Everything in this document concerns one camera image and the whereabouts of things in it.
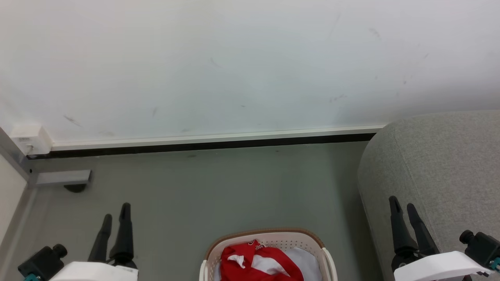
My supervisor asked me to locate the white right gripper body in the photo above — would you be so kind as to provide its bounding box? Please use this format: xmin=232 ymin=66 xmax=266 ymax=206
xmin=391 ymin=251 xmax=493 ymax=281

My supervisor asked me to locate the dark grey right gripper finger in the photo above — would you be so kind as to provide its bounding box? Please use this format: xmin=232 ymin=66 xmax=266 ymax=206
xmin=389 ymin=196 xmax=418 ymax=258
xmin=406 ymin=203 xmax=440 ymax=256

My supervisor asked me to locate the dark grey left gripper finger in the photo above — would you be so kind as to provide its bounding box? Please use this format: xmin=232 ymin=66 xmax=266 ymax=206
xmin=87 ymin=214 xmax=113 ymax=263
xmin=109 ymin=203 xmax=137 ymax=269

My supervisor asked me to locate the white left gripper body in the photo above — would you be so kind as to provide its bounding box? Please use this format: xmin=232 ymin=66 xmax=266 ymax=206
xmin=49 ymin=261 xmax=139 ymax=281

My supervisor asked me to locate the red and white garment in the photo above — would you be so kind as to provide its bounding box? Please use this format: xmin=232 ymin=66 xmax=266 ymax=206
xmin=220 ymin=240 xmax=304 ymax=281

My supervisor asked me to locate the grey fabric sofa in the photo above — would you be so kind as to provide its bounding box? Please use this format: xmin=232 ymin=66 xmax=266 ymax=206
xmin=357 ymin=110 xmax=500 ymax=281

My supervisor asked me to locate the beige plastic laundry basket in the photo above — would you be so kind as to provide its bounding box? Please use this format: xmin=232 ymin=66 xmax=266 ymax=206
xmin=199 ymin=228 xmax=338 ymax=281

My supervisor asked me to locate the white black wall baseboard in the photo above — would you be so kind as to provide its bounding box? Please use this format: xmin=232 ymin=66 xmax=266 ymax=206
xmin=27 ymin=125 xmax=386 ymax=160

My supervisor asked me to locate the white wall socket box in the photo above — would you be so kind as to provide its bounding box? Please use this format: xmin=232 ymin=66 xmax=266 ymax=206
xmin=11 ymin=124 xmax=53 ymax=156

